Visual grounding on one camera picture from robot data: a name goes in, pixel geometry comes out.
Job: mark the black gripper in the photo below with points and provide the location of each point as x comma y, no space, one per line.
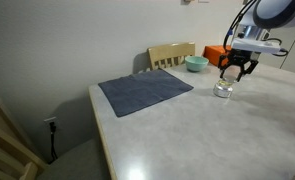
236,57

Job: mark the teal bowl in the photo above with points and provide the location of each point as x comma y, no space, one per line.
196,63

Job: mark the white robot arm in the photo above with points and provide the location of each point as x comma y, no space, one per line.
258,16

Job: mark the light wooden chair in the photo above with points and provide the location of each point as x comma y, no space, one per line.
169,55

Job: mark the dark blue cloth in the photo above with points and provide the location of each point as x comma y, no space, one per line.
132,93

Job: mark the wall outlet with plug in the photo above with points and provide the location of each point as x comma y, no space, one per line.
51,122

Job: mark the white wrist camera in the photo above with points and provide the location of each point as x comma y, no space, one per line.
255,45

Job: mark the wooden chair at left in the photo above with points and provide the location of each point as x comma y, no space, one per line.
17,160

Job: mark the silver bowl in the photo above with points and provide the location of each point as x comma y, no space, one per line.
223,89

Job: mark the orange cardboard box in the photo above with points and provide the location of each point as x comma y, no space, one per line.
213,53

